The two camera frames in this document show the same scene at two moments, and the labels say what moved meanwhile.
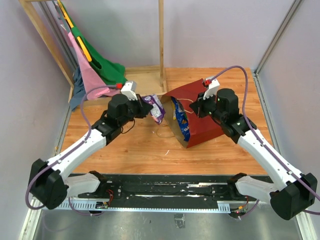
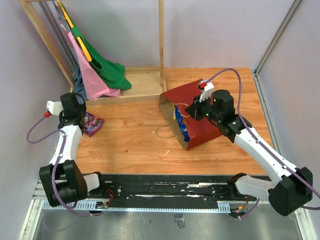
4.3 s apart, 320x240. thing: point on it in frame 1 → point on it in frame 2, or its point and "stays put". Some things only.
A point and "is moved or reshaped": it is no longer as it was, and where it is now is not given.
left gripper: (144, 107) → (83, 109)
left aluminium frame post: (60, 33) stays put
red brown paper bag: (201, 129) is moved or reshaped
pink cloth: (91, 79) stays put
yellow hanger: (66, 16) stays put
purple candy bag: (157, 111) is moved or reshaped
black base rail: (167, 188) stays put
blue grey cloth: (79, 92) stays put
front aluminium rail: (306, 227) stays put
